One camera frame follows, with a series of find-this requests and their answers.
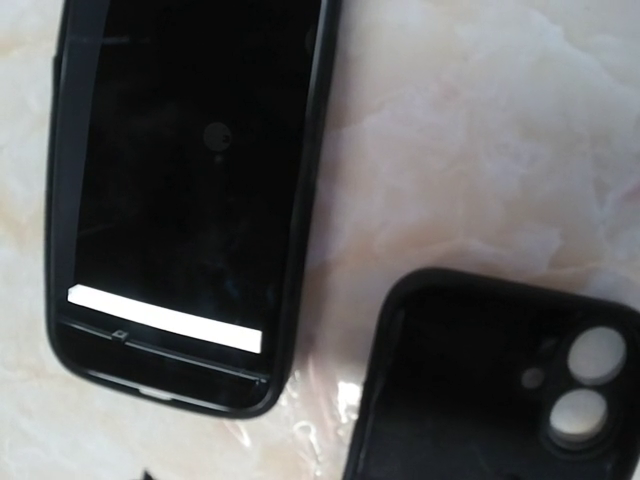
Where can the black smartphone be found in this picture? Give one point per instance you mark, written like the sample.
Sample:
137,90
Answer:
190,175

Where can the black phone case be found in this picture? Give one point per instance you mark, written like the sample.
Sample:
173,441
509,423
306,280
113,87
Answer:
300,250
473,377

